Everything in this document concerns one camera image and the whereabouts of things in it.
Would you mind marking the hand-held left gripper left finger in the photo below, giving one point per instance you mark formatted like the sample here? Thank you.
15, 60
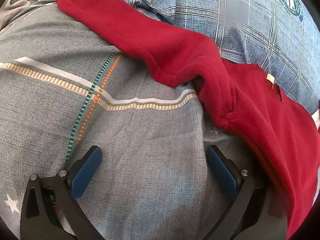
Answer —
86, 172

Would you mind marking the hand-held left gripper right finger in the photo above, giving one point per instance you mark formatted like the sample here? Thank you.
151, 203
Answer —
221, 170

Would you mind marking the red fleece garment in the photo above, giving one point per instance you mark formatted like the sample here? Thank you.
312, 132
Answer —
175, 42

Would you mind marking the grey plaid bed sheet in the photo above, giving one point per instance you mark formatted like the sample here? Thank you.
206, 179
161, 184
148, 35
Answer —
137, 142

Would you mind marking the blue plaid blanket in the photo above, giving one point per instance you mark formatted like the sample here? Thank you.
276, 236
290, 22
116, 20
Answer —
237, 17

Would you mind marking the light grey cloth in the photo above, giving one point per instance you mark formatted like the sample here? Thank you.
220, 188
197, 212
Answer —
17, 5

